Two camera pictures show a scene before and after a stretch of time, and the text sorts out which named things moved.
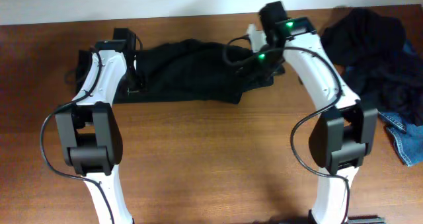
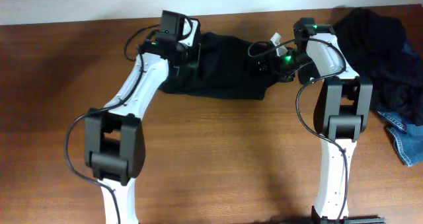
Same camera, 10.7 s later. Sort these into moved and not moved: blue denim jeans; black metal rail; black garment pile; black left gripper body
Moved: black left gripper body
Not moved: blue denim jeans; black garment pile; black metal rail
